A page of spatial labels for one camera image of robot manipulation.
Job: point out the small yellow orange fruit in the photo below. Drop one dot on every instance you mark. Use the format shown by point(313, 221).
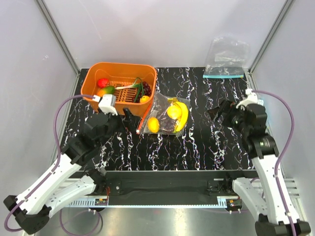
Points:
point(144, 99)

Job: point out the blue zip plastic bag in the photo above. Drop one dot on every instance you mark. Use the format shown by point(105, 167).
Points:
point(226, 58)

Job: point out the red apple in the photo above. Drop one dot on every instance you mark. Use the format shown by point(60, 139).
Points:
point(102, 83)

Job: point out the orange green mango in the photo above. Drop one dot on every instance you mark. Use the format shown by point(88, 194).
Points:
point(106, 90)

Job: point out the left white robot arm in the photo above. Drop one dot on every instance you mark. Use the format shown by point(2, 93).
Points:
point(34, 207)

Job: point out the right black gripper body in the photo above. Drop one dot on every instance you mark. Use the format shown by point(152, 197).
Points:
point(236, 119)

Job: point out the red zip clear bag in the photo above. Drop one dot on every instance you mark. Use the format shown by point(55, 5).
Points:
point(158, 108)

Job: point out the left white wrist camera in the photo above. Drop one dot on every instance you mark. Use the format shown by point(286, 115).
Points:
point(106, 104)

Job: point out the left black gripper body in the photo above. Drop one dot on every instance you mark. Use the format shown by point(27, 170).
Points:
point(115, 122)

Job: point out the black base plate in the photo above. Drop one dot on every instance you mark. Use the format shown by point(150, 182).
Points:
point(168, 188)

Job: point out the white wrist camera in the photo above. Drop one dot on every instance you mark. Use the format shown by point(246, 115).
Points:
point(106, 104)
point(251, 98)

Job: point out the green onion stalk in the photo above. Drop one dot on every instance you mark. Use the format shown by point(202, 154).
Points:
point(137, 84)

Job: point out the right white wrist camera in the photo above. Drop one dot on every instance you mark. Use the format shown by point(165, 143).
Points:
point(251, 98)

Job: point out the yellow banana bunch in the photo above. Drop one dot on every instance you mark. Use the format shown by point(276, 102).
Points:
point(181, 122)

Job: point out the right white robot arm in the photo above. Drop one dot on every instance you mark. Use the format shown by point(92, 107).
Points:
point(274, 212)

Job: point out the orange plastic basket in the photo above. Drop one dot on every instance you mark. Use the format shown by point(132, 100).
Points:
point(121, 74)

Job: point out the yellow lemon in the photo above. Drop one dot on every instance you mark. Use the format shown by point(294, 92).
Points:
point(153, 124)

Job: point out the dark red grape bunch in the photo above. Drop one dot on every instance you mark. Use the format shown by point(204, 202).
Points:
point(166, 123)

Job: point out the clear plastic bag right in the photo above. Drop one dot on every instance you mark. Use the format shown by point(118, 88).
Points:
point(256, 106)

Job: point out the yellow pear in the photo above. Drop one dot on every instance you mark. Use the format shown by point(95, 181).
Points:
point(174, 112)

